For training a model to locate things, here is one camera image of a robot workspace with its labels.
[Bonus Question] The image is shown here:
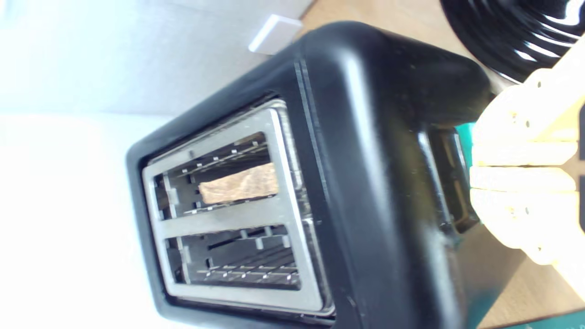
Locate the white wall clip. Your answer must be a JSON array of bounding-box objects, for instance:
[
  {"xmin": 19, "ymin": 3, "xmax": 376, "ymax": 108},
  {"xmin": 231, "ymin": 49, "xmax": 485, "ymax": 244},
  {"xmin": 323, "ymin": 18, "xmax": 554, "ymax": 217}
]
[{"xmin": 248, "ymin": 14, "xmax": 303, "ymax": 56}]

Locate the black plate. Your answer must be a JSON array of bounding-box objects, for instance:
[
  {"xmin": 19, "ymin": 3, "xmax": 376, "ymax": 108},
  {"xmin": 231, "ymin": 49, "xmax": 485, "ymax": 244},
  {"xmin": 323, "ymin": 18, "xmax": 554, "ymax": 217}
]
[{"xmin": 439, "ymin": 0, "xmax": 585, "ymax": 85}]

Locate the green cutting mat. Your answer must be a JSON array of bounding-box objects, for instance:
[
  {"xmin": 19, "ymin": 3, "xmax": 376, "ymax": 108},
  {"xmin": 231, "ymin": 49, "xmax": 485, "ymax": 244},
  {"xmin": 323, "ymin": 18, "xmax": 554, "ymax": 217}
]
[{"xmin": 466, "ymin": 286, "xmax": 585, "ymax": 329}]

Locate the brown bread slice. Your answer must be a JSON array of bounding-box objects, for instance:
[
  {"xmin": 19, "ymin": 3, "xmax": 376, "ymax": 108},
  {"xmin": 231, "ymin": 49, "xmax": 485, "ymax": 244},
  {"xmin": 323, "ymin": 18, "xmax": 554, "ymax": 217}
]
[{"xmin": 197, "ymin": 163, "xmax": 279, "ymax": 205}]

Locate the black two-slot toaster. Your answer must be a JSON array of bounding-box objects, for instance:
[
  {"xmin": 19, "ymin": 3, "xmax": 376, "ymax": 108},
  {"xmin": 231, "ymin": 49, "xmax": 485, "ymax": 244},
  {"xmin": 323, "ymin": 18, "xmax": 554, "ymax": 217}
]
[{"xmin": 124, "ymin": 21, "xmax": 496, "ymax": 329}]

